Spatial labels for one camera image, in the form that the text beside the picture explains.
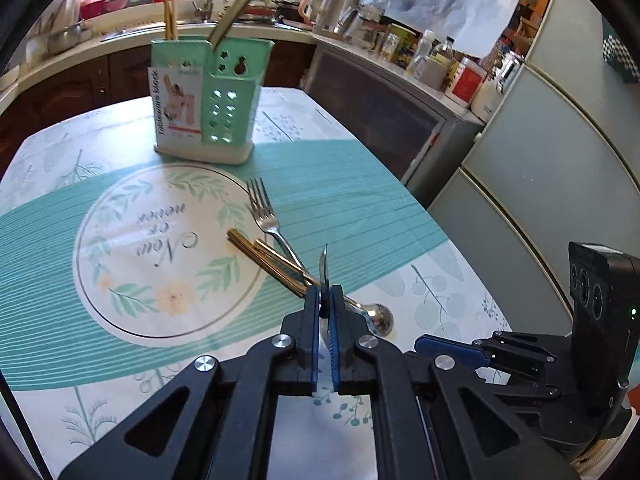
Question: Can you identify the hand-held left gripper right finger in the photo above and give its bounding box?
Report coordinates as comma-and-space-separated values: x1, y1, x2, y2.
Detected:
330, 284, 576, 480

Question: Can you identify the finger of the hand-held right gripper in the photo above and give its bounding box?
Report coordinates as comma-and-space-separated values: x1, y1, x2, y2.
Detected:
414, 331, 577, 392

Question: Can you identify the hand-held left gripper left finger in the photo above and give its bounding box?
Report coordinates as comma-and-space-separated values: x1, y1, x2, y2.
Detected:
57, 286, 322, 480

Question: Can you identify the silver metal knife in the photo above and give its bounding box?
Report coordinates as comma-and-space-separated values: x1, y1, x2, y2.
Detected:
318, 243, 335, 397

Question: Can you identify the green utensil holder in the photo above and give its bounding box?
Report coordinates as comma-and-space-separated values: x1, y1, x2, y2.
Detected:
150, 37, 275, 166

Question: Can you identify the silver fork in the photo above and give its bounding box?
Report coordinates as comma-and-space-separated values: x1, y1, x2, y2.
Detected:
245, 177, 321, 286

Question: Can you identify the grey refrigerator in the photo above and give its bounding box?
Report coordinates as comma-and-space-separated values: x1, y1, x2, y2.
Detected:
425, 0, 640, 343

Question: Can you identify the teal white printed tablecloth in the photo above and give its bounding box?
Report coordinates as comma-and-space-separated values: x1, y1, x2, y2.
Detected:
0, 86, 514, 480

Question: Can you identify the grey metal cabinet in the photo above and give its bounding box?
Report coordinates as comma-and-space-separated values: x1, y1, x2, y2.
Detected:
304, 39, 487, 207

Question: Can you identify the white plastic jug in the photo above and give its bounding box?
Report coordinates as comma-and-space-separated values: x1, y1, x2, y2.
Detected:
469, 76, 504, 122

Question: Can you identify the dark cap glass bottle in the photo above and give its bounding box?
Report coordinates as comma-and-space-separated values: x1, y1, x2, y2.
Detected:
429, 36, 459, 92

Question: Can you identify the clear plastic bottle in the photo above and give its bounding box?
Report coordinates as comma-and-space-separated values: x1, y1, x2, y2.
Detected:
409, 29, 437, 79

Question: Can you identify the glass jar green lid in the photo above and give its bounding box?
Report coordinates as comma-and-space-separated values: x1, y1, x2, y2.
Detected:
379, 22, 417, 64

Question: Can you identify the glass teapot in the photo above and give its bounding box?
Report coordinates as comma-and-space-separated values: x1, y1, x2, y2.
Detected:
344, 4, 392, 44

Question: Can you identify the white electric kettle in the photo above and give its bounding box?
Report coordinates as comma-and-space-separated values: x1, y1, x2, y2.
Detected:
299, 0, 362, 32

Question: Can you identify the gold metal utensil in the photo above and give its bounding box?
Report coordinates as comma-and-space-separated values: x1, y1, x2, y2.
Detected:
206, 0, 267, 47

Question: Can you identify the clear plastic bag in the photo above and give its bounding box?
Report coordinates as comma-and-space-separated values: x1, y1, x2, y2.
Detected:
366, 0, 542, 59

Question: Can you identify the dark wooden kitchen cabinet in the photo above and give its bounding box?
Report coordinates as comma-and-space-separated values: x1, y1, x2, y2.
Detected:
0, 40, 317, 173

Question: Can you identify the steel bowl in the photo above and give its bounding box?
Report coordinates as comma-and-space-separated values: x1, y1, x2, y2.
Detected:
46, 21, 94, 57

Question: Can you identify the red plastic basin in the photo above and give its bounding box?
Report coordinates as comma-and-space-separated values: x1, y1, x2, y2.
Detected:
79, 0, 132, 19

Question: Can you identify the gold-handled utensil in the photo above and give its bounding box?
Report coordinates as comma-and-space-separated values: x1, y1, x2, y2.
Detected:
254, 240, 322, 289

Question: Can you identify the gold-handled spoon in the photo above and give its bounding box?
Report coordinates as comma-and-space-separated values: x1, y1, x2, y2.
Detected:
227, 228, 394, 337

